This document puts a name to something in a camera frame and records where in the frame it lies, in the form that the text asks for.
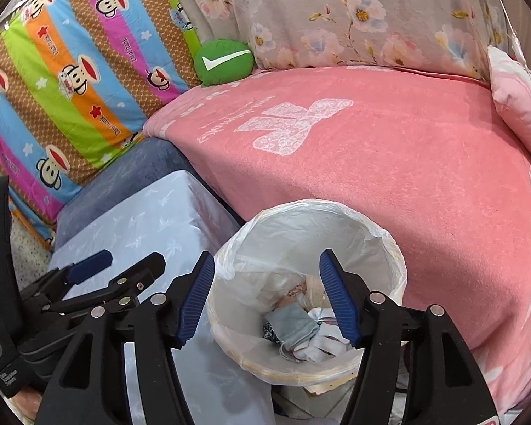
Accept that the grey-green fabric square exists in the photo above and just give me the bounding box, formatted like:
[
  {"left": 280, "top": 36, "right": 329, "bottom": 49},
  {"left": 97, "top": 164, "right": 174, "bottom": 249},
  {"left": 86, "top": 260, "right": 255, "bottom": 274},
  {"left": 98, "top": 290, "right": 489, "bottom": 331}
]
[{"left": 264, "top": 303, "right": 319, "bottom": 352}]

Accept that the beige tulle cloth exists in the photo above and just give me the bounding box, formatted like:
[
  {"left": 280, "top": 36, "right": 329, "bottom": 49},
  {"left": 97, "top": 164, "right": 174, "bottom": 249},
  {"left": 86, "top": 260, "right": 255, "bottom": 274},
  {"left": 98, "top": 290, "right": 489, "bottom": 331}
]
[{"left": 273, "top": 276, "right": 331, "bottom": 312}]

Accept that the black white patterned cloth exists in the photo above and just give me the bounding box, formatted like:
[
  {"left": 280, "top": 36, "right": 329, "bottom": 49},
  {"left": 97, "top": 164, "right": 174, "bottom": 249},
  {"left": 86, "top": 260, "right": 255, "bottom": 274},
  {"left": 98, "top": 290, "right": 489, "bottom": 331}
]
[{"left": 263, "top": 321, "right": 282, "bottom": 345}]

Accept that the light blue palm tablecloth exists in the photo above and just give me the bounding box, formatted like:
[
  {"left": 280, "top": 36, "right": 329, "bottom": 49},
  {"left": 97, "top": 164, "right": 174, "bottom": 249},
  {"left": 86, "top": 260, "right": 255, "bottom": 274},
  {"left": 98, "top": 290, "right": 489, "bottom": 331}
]
[{"left": 37, "top": 171, "right": 275, "bottom": 424}]

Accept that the blue-grey velvet cushion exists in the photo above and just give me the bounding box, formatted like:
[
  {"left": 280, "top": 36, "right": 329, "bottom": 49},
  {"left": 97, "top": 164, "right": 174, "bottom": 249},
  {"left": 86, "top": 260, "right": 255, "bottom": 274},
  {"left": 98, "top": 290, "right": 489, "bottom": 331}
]
[{"left": 54, "top": 137, "right": 197, "bottom": 249}]

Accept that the colourful monkey striped pillow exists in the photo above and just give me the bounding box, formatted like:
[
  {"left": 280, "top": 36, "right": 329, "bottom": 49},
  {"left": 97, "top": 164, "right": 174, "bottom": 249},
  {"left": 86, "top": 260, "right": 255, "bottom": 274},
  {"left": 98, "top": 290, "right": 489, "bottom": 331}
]
[{"left": 0, "top": 0, "right": 199, "bottom": 247}]

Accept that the pink bow blanket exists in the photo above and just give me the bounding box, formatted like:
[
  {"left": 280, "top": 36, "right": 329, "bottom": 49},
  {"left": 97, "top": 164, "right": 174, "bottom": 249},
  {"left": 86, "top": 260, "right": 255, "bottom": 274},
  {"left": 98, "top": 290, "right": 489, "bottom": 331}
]
[{"left": 144, "top": 66, "right": 531, "bottom": 410}]

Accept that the green checkmark cushion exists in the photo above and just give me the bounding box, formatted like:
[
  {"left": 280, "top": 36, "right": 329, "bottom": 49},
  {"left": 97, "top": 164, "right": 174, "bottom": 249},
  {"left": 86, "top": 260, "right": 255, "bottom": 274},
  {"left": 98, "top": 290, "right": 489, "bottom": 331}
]
[{"left": 194, "top": 39, "right": 255, "bottom": 86}]

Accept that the pink white pillow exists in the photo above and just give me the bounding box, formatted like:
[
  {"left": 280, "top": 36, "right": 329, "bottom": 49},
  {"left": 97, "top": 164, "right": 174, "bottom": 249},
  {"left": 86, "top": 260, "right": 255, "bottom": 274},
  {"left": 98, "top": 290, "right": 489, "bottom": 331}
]
[{"left": 487, "top": 46, "right": 531, "bottom": 153}]

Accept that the grey floral quilt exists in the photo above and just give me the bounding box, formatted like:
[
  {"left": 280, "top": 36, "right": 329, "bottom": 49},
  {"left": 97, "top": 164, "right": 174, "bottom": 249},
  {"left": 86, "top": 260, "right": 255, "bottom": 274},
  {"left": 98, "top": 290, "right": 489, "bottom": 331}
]
[{"left": 179, "top": 0, "right": 510, "bottom": 81}]

